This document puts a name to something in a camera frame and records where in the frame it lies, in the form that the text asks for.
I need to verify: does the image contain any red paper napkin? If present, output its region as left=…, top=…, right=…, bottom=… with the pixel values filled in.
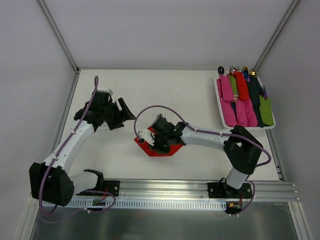
left=134, top=126, right=184, bottom=157

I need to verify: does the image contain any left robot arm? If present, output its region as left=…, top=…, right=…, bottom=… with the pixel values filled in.
left=29, top=90, right=136, bottom=207

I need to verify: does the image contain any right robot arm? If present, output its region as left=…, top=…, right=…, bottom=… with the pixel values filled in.
left=150, top=115, right=263, bottom=199

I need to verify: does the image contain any pink napkin roll lower left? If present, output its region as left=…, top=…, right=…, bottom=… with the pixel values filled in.
left=220, top=100, right=237, bottom=127

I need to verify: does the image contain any pink napkin roll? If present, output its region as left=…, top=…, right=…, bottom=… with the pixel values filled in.
left=235, top=100, right=248, bottom=127
left=220, top=100, right=237, bottom=127
left=244, top=98, right=258, bottom=127
left=219, top=74, right=234, bottom=103

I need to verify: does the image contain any pink napkin roll upper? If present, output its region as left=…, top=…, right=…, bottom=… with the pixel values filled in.
left=219, top=74, right=234, bottom=103

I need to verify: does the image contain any pink napkin roll lower middle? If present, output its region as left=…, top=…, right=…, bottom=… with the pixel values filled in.
left=235, top=100, right=248, bottom=127

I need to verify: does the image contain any green napkin roll left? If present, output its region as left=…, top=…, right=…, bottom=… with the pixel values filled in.
left=228, top=75, right=238, bottom=95

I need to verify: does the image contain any green napkin roll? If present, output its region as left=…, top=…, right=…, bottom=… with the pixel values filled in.
left=228, top=75, right=238, bottom=95
left=259, top=95, right=274, bottom=126

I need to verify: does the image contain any red napkin roll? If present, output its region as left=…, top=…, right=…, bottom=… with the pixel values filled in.
left=235, top=71, right=250, bottom=101

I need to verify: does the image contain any pink napkin roll lower right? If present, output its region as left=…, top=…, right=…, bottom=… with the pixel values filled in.
left=244, top=98, right=258, bottom=127

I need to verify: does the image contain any dark navy napkin roll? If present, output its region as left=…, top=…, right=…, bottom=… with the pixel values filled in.
left=247, top=74, right=264, bottom=128

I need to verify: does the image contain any green napkin roll right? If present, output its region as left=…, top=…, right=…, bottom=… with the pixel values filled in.
left=259, top=95, right=274, bottom=126

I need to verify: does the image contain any white tray of rolls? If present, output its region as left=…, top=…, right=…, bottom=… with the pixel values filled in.
left=214, top=66, right=276, bottom=130

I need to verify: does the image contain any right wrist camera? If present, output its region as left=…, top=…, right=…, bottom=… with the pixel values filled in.
left=138, top=128, right=153, bottom=145

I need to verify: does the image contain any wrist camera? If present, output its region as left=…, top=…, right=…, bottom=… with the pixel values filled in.
left=138, top=128, right=153, bottom=145
left=98, top=87, right=114, bottom=96

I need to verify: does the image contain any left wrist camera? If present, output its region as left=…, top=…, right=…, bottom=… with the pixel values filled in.
left=98, top=87, right=114, bottom=96

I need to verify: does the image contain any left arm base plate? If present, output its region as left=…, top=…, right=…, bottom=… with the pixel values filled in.
left=76, top=180, right=121, bottom=197

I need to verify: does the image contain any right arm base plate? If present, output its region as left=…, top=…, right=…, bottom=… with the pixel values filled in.
left=207, top=182, right=253, bottom=199

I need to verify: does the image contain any white slotted cable duct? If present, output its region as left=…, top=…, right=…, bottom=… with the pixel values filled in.
left=39, top=198, right=228, bottom=210

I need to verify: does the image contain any left frame post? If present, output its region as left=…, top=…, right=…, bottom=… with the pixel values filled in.
left=36, top=0, right=79, bottom=73

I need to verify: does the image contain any frame post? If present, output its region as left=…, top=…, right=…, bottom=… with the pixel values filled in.
left=36, top=0, right=79, bottom=73
left=254, top=0, right=301, bottom=71

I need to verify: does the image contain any right frame post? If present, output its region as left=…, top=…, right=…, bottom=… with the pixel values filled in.
left=254, top=0, right=301, bottom=71

